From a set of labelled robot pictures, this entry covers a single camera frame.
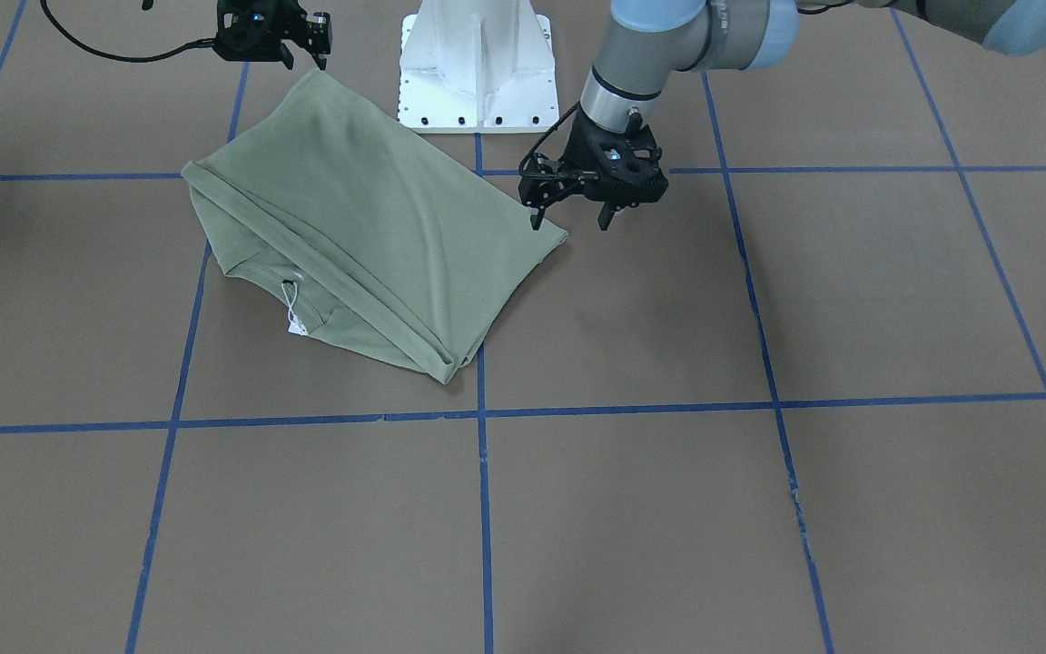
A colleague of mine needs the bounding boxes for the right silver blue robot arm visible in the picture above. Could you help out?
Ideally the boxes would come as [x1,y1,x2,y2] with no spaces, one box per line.
[37,1,335,70]

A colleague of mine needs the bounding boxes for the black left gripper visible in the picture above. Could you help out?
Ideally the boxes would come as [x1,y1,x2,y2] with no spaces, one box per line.
[519,114,653,232]

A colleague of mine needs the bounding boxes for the sage green long-sleeve shirt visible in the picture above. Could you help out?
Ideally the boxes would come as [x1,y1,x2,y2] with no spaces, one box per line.
[182,70,568,384]

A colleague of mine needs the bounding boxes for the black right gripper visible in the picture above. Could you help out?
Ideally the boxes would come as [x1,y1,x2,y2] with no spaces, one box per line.
[269,1,333,72]

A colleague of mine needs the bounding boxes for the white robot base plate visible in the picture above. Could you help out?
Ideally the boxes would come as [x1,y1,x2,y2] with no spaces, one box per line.
[396,1,560,134]

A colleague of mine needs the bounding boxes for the white hang loop tag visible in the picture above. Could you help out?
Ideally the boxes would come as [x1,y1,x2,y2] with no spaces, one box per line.
[280,279,309,338]

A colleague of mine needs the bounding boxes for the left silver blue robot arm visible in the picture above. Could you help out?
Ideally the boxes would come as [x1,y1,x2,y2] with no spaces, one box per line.
[518,1,1046,232]

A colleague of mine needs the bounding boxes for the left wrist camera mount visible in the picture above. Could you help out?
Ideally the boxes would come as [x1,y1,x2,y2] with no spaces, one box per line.
[592,132,669,207]

